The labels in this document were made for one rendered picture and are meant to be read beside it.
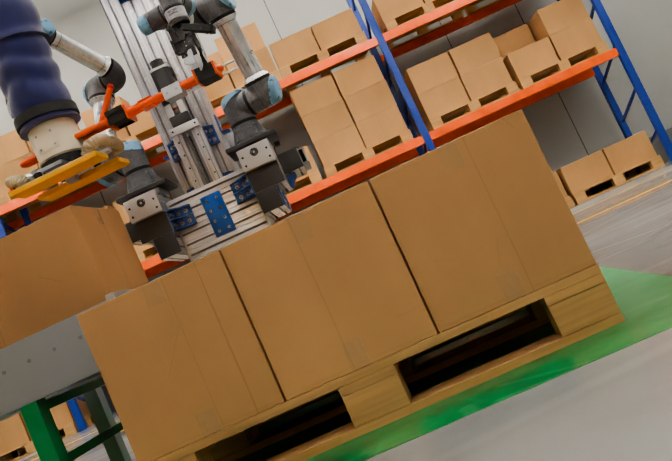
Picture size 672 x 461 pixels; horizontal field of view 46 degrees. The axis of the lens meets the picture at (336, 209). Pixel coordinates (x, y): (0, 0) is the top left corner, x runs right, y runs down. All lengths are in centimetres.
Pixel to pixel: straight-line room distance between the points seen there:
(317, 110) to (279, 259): 827
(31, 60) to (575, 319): 202
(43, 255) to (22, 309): 19
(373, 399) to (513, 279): 43
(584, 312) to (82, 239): 161
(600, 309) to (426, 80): 846
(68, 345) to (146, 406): 62
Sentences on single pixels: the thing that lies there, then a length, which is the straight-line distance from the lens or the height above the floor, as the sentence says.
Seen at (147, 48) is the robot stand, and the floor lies 166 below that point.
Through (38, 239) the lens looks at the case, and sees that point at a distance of 278.
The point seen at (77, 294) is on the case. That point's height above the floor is 67.
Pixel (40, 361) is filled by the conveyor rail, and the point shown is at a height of 51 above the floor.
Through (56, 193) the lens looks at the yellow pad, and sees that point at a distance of 304.
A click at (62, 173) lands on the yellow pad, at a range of 282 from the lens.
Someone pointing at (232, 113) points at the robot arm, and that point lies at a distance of 335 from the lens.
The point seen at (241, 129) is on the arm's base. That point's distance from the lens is 332.
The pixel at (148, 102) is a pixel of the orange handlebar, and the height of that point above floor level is 119.
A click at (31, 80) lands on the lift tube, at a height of 143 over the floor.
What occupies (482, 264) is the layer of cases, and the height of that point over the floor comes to 25.
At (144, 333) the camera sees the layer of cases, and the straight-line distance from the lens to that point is 200.
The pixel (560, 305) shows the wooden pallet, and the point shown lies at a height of 9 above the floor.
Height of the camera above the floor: 35
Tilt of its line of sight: 5 degrees up
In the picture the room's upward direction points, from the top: 24 degrees counter-clockwise
